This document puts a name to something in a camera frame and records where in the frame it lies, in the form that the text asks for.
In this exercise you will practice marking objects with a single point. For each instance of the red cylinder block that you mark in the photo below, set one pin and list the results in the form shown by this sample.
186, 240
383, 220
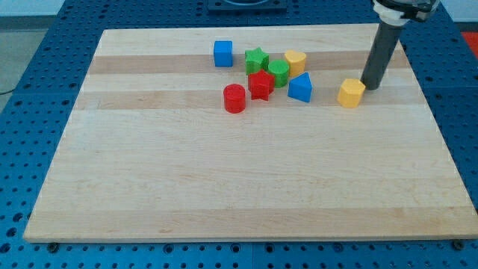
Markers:
234, 97

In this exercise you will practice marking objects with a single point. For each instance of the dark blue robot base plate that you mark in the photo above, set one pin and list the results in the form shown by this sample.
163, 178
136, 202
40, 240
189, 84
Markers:
216, 6

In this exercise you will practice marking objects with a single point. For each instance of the red star block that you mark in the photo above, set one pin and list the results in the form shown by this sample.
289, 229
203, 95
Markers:
261, 85

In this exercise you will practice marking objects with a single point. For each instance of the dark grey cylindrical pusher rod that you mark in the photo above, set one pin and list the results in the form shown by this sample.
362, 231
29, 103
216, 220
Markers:
381, 51

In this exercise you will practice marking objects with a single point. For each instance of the blue triangular block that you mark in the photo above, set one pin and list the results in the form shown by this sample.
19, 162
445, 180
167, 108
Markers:
300, 88

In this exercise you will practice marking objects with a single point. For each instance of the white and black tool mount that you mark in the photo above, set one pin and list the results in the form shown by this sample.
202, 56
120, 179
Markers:
399, 12

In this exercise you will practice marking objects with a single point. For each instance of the blue cube block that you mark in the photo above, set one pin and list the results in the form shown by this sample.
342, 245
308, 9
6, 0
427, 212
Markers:
223, 56

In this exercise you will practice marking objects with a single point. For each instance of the wooden board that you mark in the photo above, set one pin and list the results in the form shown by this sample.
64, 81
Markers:
150, 154

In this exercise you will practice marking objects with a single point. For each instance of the green cylinder block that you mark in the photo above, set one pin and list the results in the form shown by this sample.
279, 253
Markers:
280, 70

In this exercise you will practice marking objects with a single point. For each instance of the yellow pentagon block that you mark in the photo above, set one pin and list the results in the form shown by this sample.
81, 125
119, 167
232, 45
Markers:
350, 93

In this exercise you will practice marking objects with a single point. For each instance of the yellow heart block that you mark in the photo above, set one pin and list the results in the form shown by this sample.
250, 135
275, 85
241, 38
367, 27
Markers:
296, 61

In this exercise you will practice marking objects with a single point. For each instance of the green star block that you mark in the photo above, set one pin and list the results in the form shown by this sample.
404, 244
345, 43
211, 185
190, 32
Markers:
255, 60

